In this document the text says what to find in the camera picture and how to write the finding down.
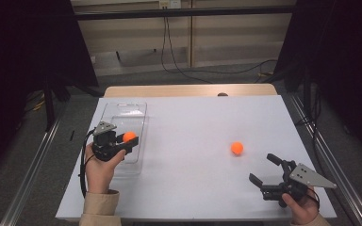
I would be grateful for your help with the black curtain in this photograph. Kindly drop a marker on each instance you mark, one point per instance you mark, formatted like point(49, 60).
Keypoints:
point(19, 62)
point(342, 62)

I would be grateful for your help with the black horizontal bar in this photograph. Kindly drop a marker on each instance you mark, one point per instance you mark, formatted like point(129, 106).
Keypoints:
point(169, 13)

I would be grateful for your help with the dark round table grommet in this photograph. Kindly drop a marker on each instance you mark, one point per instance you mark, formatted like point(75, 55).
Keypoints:
point(222, 94)

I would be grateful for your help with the black metal stand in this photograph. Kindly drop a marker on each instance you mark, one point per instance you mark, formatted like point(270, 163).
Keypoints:
point(48, 106)

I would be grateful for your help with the light wooden table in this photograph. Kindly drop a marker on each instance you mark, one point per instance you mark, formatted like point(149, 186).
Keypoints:
point(169, 90)

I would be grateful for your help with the clear plastic container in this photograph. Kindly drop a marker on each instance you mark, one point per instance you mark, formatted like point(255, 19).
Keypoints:
point(128, 113)

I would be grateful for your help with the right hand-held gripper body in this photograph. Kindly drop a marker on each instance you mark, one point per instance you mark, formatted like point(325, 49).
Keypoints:
point(308, 176)

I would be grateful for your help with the person's left hand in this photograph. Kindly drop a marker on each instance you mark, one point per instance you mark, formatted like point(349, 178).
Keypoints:
point(99, 175)

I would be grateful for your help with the white wall socket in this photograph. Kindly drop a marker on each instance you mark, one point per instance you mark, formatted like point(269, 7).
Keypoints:
point(169, 3)

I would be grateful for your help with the aluminium floor rail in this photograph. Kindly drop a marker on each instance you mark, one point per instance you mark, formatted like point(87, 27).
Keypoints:
point(336, 175)
point(28, 182)

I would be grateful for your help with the orange ball with dark mark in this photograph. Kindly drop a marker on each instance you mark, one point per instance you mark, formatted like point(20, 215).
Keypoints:
point(129, 136)

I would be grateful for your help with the plain orange ball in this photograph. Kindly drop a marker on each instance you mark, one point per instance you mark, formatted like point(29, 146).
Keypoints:
point(237, 148)

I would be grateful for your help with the small black floor object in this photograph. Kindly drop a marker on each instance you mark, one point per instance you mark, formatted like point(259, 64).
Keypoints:
point(72, 135)

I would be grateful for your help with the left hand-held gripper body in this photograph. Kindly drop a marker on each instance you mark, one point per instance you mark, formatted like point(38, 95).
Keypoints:
point(105, 147)

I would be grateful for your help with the person's right hand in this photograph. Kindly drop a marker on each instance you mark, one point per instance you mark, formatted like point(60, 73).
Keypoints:
point(303, 210)

